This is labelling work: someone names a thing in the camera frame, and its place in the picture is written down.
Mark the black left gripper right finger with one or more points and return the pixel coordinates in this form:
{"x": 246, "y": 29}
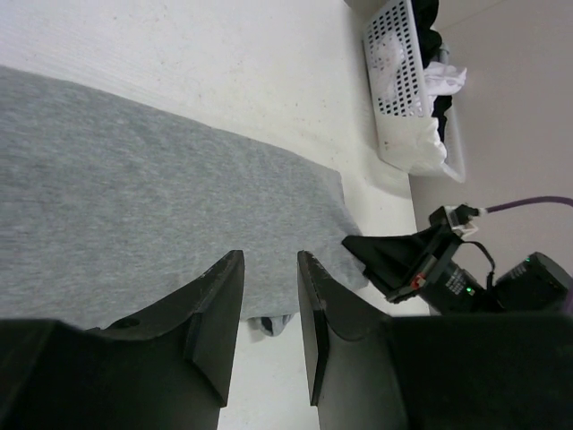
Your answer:
{"x": 368, "y": 370}

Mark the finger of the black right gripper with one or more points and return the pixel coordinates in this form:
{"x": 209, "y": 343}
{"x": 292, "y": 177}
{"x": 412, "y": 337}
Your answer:
{"x": 392, "y": 262}

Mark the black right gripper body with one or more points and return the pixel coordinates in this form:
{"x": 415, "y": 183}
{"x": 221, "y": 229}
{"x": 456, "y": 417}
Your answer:
{"x": 437, "y": 280}

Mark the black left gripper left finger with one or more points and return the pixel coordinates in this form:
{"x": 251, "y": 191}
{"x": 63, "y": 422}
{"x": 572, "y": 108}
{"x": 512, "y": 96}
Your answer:
{"x": 167, "y": 366}

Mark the grey tank top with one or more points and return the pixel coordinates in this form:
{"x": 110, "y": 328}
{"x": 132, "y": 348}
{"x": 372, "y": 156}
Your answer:
{"x": 108, "y": 205}

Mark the white tank top in basket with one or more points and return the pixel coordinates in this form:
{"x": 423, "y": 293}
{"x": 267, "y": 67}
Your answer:
{"x": 416, "y": 122}

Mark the black tank top in basket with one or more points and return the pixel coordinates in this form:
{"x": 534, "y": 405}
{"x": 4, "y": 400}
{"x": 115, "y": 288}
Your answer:
{"x": 430, "y": 42}

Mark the white plastic laundry basket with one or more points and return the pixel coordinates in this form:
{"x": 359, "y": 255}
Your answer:
{"x": 395, "y": 21}

